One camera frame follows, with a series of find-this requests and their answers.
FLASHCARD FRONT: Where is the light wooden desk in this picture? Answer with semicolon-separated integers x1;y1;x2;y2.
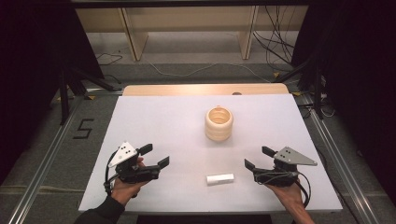
75;5;310;63

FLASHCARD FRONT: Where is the black tape floor mark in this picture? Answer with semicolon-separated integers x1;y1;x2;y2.
72;118;95;140

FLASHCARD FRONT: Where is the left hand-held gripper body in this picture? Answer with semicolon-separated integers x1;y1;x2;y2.
107;141;162;184

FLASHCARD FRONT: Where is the black metal stand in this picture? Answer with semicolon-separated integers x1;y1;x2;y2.
58;65;119;126
275;50;326;120

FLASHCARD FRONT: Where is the bundle of black cables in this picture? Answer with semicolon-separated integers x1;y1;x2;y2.
252;5;297;65

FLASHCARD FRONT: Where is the person's left hand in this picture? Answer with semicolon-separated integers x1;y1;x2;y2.
110;156;148;207

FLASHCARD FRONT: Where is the left hand-held gripper black cable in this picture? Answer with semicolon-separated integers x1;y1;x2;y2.
103;151;120;197

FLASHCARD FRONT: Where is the person's right hand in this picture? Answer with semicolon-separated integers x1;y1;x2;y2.
265;177;305;210

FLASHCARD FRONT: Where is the cream ribbed cup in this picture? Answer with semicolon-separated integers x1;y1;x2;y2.
204;105;234;143

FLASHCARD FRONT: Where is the hand-held gripper black cable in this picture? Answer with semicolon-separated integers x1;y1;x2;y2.
293;172;313;209
103;151;120;197

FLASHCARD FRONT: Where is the black curtain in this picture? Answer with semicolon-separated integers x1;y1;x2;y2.
290;0;396;198
0;0;106;185

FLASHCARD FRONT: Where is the white floor cable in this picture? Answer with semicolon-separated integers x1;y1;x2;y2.
148;62;273;84

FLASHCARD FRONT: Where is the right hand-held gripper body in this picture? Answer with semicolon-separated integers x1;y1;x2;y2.
252;146;318;189

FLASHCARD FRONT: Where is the white table mat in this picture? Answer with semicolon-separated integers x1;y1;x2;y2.
78;93;344;215

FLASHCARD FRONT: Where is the wooden table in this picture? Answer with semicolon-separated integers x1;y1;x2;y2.
122;82;290;97

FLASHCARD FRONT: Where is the right hand-held gripper black cable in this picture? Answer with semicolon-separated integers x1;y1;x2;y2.
293;172;313;209

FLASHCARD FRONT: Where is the aluminium floor rail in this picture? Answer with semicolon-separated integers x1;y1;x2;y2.
300;92;381;224
7;95;87;224

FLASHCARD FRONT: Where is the small white box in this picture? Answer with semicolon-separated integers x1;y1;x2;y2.
205;173;235;187

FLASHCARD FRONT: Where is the thin black floor cable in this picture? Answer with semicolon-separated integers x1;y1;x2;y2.
95;51;124;66

